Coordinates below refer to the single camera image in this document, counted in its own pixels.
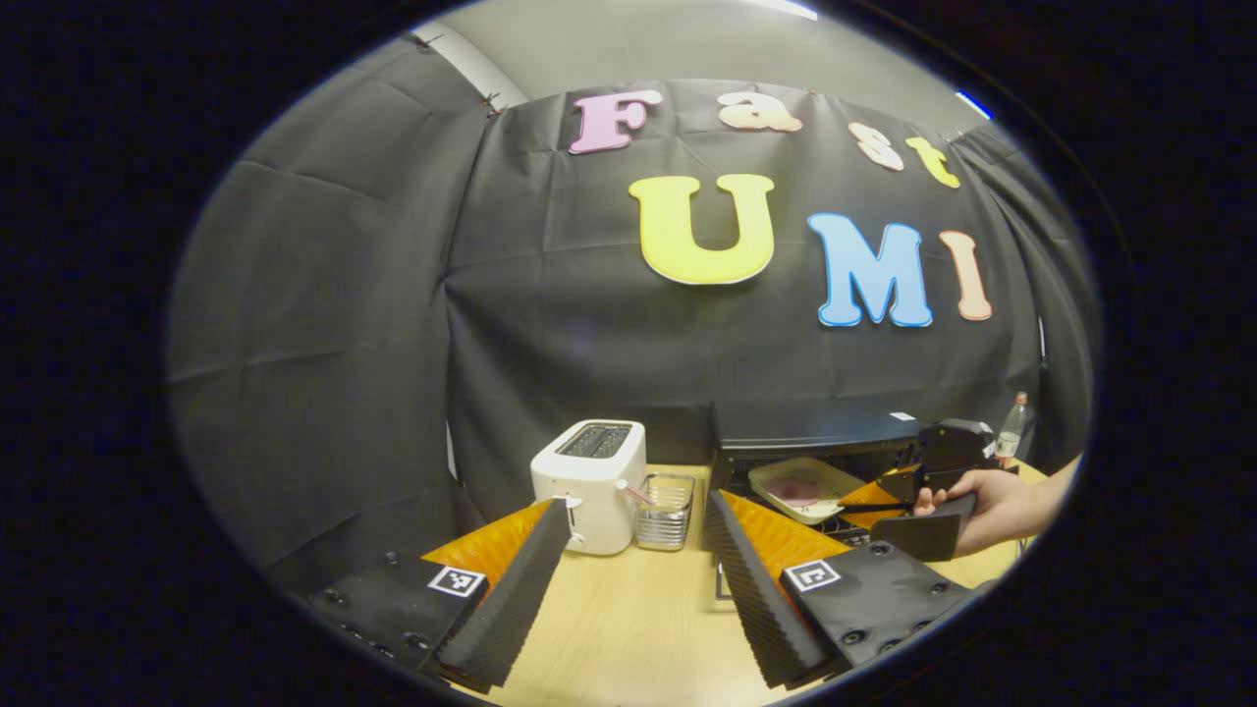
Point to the white toaster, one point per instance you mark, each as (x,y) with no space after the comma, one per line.
(589,491)

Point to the black electric oven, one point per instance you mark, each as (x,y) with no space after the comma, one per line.
(805,432)

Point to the pink thin stick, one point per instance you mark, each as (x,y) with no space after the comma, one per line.
(636,493)

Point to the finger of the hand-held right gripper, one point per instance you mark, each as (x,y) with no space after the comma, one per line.
(884,491)
(874,517)

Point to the black backdrop cloth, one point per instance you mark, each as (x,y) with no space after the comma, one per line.
(550,324)

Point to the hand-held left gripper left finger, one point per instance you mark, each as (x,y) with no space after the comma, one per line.
(520,599)

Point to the pink ham slice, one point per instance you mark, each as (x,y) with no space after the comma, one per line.
(793,491)

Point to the large ceiling light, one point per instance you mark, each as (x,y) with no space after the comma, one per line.
(789,9)

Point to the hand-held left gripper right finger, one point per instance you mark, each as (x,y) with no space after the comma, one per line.
(756,599)

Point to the pale rectangular tray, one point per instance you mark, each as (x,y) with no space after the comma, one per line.
(835,481)

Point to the clear plastic bottle red label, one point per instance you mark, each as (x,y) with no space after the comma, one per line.
(1011,437)

